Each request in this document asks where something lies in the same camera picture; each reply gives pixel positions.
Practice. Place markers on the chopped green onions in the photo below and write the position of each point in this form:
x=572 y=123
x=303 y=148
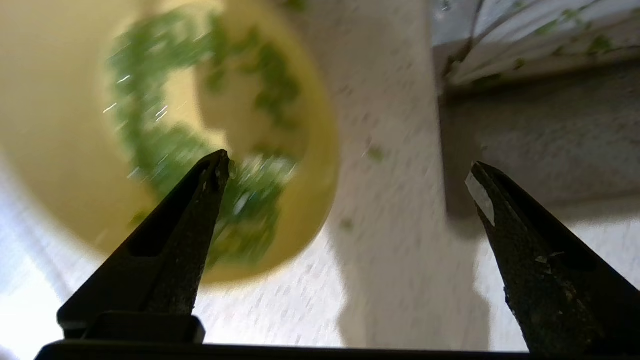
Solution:
x=150 y=145

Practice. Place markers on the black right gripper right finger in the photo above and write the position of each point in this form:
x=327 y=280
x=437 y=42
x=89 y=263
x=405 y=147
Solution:
x=565 y=290

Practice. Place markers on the yellow bowl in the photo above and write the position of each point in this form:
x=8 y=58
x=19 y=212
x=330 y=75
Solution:
x=50 y=125

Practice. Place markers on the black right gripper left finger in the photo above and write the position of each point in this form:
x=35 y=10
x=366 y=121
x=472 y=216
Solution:
x=165 y=265

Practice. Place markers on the white speckled cloth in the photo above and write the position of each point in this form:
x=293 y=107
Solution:
x=525 y=45

